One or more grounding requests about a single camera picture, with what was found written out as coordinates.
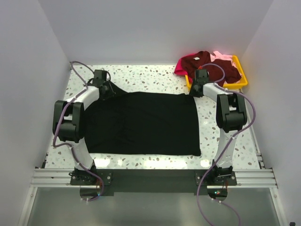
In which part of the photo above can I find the black t shirt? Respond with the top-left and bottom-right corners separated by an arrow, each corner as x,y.
84,85 -> 201,156

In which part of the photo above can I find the maroon t shirt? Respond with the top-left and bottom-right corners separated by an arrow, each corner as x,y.
180,50 -> 242,84

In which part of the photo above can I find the aluminium frame rail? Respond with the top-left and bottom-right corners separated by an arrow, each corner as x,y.
30,153 -> 279,189

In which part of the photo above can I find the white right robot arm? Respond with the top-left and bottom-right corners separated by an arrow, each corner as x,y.
189,69 -> 247,185

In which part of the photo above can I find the light pink t shirt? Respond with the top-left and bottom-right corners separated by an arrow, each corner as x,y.
210,51 -> 237,69

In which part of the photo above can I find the yellow plastic tray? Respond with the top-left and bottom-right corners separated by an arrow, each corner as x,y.
184,55 -> 249,92

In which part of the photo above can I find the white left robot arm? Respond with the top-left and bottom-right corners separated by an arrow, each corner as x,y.
52,70 -> 115,186

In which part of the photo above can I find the magenta t shirt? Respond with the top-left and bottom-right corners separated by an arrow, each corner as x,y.
174,58 -> 187,76

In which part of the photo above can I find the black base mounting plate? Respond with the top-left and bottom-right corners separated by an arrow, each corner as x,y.
70,168 -> 237,196

